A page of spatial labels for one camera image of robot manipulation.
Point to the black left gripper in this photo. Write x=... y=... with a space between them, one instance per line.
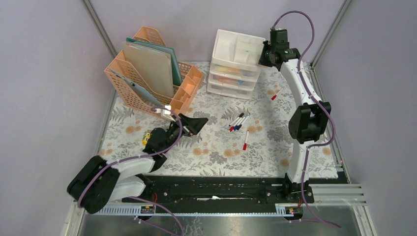
x=194 y=124

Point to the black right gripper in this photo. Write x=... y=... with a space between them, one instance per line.
x=261 y=60

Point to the white plastic drawer unit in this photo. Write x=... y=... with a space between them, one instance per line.
x=234 y=68

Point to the teal file folder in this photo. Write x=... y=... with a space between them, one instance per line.
x=177 y=78

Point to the light blue clipboard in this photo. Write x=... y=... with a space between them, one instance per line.
x=147 y=97

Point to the beige file folder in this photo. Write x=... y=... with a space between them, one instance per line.
x=153 y=65

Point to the black cap whiteboard marker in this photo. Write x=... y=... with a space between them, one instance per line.
x=236 y=119

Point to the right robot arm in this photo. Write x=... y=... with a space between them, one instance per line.
x=309 y=121

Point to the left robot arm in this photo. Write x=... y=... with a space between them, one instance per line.
x=101 y=181

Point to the red cap whiteboard marker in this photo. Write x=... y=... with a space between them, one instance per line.
x=233 y=127

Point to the blue cap whiteboard marker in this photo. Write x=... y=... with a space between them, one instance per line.
x=240 y=123

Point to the yellow owl eraser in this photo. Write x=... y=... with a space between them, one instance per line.
x=145 y=138

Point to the floral patterned table mat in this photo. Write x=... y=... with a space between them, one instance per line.
x=216 y=151

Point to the orange plastic file organizer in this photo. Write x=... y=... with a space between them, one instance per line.
x=183 y=94

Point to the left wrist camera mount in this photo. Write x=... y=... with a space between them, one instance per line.
x=165 y=112

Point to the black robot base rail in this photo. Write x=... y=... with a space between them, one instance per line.
x=245 y=195

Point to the right aluminium frame post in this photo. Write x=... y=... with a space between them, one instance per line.
x=340 y=14

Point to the aluminium frame post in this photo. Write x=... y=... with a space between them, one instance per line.
x=340 y=14
x=100 y=27

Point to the left aluminium frame post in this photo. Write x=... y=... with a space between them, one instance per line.
x=100 y=27

